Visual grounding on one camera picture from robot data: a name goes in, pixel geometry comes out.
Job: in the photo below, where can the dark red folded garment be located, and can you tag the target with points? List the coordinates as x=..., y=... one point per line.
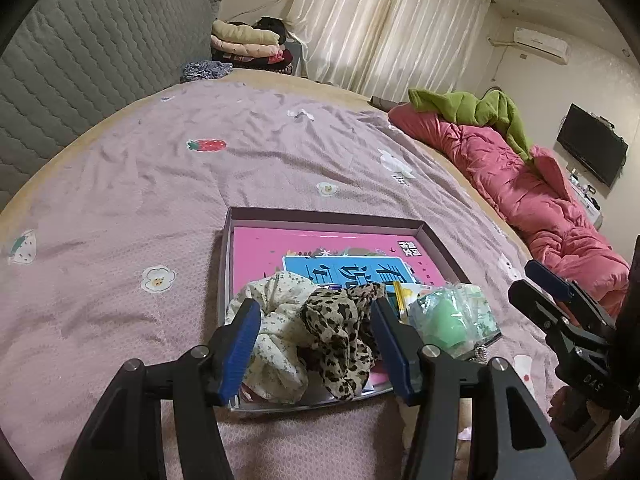
x=270, y=62

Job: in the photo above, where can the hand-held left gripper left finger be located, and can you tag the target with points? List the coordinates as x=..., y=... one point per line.
x=240, y=355

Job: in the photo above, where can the dark patterned cloth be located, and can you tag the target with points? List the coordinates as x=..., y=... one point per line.
x=205, y=71

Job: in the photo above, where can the pink book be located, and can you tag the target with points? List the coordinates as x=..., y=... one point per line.
x=260, y=260

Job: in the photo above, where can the green blanket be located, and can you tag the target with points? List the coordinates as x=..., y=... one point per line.
x=460, y=105

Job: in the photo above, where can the yellow cartoon wipes packet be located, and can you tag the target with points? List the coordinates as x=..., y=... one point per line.
x=398, y=292

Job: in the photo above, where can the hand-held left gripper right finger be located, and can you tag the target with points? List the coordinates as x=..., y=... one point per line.
x=395, y=355

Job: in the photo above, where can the purple printed bed sheet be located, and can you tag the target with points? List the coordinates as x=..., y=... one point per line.
x=150, y=185

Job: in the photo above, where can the black garment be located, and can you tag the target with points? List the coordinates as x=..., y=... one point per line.
x=275, y=27

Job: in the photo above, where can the white air conditioner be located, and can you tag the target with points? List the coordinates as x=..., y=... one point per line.
x=542, y=45

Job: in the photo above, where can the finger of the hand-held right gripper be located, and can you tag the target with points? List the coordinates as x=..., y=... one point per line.
x=540, y=305
x=550, y=279

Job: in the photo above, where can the cream folded garment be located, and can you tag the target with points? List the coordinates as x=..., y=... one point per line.
x=245, y=34

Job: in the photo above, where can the sparkly silver ornament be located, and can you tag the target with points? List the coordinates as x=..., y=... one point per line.
x=480, y=355

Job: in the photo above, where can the pink quilt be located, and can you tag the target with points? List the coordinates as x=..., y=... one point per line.
x=525, y=200

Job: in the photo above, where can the cream floral scrunchie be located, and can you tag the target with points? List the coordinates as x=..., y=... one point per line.
x=280, y=340

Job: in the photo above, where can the green floral tissue pack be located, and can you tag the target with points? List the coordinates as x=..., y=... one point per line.
x=465, y=310

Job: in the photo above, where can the pink folded garment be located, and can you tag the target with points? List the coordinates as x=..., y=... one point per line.
x=245, y=50

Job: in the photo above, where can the white curtain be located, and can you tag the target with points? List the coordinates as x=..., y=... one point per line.
x=390, y=25

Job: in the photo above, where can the dark shallow cardboard box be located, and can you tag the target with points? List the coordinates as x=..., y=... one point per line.
x=350, y=220

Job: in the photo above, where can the black television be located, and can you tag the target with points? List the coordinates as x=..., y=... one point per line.
x=592, y=145

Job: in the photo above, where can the grey quilted headboard cover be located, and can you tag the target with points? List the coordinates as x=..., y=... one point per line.
x=100, y=50

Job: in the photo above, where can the leopard print scrunchie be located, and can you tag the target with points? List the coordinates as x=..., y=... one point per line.
x=335, y=330

